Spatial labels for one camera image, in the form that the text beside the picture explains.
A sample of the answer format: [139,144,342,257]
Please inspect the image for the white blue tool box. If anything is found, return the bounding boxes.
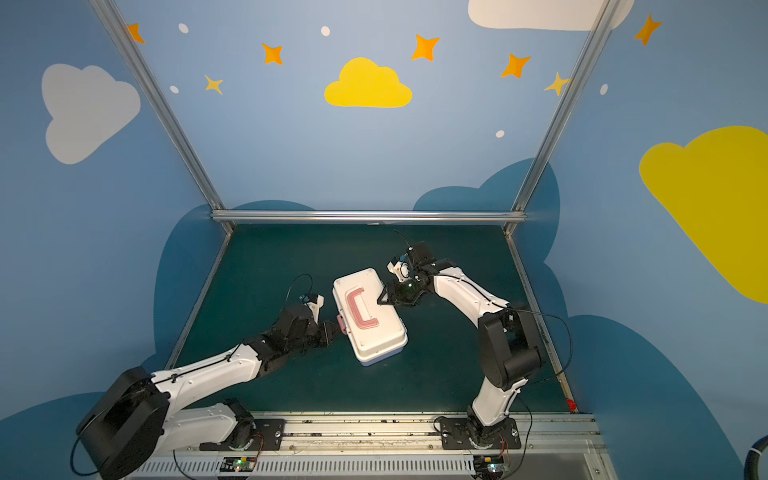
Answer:
[332,268,408,366]

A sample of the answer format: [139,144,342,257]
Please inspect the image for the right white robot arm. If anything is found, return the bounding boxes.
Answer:
[378,242,546,429]

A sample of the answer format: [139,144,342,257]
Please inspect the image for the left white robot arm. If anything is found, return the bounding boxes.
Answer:
[75,298,342,479]

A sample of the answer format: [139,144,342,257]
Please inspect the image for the left controller board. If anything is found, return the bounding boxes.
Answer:
[219,457,257,474]

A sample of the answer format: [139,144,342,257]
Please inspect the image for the controller board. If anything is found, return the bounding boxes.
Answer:
[219,457,257,474]
[472,456,506,480]

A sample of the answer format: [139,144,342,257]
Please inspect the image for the right controller board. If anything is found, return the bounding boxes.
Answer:
[472,456,506,480]

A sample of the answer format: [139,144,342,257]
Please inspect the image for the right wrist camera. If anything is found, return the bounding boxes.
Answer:
[387,258,411,282]

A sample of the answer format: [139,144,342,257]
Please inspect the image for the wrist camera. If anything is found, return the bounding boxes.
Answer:
[387,258,411,282]
[304,293,324,324]

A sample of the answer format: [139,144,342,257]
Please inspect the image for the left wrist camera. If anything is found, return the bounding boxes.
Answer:
[304,293,324,324]

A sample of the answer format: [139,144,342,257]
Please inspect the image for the pink tool box handle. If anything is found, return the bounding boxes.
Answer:
[346,287,379,330]

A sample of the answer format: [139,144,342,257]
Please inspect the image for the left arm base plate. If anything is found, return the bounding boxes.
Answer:
[199,418,286,452]

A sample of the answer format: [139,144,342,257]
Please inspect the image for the back horizontal frame bar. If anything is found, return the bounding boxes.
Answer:
[211,210,526,224]

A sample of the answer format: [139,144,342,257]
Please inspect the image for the left frame post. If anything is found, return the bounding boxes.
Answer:
[89,0,225,214]

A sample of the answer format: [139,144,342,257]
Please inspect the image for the frame post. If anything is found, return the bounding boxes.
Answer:
[89,0,225,214]
[503,0,622,239]

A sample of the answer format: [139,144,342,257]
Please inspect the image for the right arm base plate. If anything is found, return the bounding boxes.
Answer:
[432,416,522,450]

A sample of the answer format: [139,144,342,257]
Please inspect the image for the aluminium front rail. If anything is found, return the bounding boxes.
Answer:
[131,412,618,479]

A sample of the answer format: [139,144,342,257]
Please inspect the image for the right frame post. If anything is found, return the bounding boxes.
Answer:
[503,0,622,239]

